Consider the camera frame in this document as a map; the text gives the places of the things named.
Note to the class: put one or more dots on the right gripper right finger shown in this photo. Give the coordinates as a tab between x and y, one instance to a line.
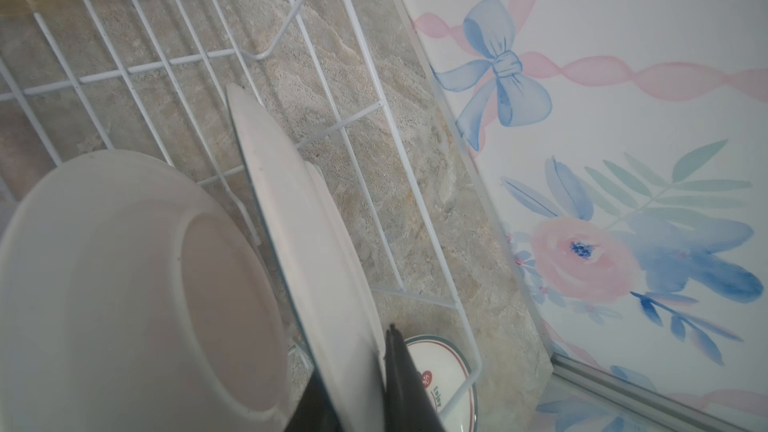
406	405

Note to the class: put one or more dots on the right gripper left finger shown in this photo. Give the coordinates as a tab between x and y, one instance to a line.
315	412

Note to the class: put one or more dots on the white wire dish rack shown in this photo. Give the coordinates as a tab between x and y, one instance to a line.
131	301

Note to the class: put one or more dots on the white plate red characters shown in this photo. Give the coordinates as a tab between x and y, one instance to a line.
443	369

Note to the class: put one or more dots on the white plate green red rim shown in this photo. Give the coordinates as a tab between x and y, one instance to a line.
131	301

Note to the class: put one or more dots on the right aluminium corner post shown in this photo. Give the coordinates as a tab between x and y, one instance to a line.
682	412

